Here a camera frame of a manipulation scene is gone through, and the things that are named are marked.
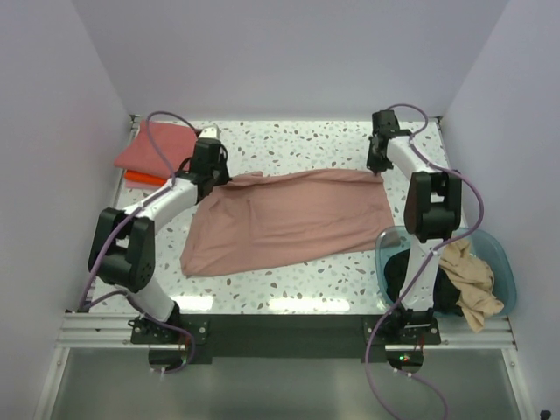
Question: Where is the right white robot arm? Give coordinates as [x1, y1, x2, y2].
[367, 103, 462, 344]

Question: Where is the translucent blue plastic bin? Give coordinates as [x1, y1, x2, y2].
[374, 226, 517, 317]

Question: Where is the folded orange t-shirt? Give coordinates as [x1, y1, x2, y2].
[123, 170, 167, 186]

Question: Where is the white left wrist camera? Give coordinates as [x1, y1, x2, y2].
[199, 124, 221, 141]

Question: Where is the aluminium front rail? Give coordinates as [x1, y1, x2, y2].
[56, 313, 516, 357]

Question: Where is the beige t-shirt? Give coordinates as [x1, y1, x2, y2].
[439, 239, 504, 333]

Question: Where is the dusty pink printed t-shirt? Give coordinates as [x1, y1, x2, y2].
[180, 169, 394, 277]

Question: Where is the folded salmon pink t-shirt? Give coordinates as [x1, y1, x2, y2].
[114, 121, 197, 179]

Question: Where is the black t-shirt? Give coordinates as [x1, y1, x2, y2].
[383, 250, 463, 317]

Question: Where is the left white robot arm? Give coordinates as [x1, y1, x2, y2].
[87, 129, 230, 343]

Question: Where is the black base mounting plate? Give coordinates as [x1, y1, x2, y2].
[128, 314, 441, 367]

